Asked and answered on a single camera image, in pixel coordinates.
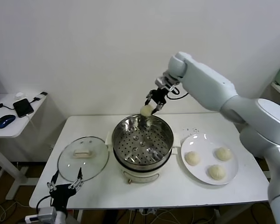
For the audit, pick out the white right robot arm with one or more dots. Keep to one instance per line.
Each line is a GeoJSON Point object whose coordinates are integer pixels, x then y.
{"type": "Point", "coordinates": [212, 88]}

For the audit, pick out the white work table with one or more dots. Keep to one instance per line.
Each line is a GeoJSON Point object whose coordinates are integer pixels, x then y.
{"type": "Point", "coordinates": [154, 193]}

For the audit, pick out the white steamed baozi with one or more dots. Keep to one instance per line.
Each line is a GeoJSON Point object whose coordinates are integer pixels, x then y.
{"type": "Point", "coordinates": [216, 172]}
{"type": "Point", "coordinates": [192, 158]}
{"type": "Point", "coordinates": [146, 110]}
{"type": "Point", "coordinates": [223, 154]}

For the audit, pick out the black smartphone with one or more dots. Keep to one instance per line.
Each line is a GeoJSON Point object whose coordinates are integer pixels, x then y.
{"type": "Point", "coordinates": [23, 108]}

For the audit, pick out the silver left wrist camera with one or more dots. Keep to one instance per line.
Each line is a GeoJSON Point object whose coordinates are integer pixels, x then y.
{"type": "Point", "coordinates": [45, 213]}

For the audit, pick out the cream electric cooker base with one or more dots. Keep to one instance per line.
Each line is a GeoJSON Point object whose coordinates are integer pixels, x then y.
{"type": "Point", "coordinates": [140, 175]}

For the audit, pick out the black usb adapter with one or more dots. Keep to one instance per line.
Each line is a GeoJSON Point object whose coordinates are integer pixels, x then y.
{"type": "Point", "coordinates": [43, 94]}

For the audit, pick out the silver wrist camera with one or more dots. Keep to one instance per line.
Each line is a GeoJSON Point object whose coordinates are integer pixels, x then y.
{"type": "Point", "coordinates": [45, 213]}
{"type": "Point", "coordinates": [164, 82]}

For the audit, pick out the round glass pot lid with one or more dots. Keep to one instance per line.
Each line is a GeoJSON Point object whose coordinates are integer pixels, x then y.
{"type": "Point", "coordinates": [82, 154]}

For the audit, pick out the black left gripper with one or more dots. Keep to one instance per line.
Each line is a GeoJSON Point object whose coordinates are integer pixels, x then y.
{"type": "Point", "coordinates": [61, 192]}

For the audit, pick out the stainless steel steamer basket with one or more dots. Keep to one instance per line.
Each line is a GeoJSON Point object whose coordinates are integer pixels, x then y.
{"type": "Point", "coordinates": [142, 144]}

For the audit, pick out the white round plate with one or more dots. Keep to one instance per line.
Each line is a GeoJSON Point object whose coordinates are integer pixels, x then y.
{"type": "Point", "coordinates": [200, 172]}

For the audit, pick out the blue computer mouse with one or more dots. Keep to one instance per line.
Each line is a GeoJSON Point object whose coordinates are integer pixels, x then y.
{"type": "Point", "coordinates": [5, 121]}

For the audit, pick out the white power strip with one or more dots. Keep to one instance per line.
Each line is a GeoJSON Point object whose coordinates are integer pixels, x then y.
{"type": "Point", "coordinates": [149, 211]}

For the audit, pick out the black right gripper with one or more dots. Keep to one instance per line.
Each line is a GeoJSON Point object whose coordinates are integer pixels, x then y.
{"type": "Point", "coordinates": [159, 95]}

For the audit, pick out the white earbuds case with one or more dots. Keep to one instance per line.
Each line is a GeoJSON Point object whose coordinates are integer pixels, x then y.
{"type": "Point", "coordinates": [19, 95]}

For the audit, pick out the white side desk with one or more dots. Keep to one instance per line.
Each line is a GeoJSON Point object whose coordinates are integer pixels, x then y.
{"type": "Point", "coordinates": [11, 131]}

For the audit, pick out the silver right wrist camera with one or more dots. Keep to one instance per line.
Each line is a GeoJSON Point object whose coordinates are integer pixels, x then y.
{"type": "Point", "coordinates": [164, 82]}

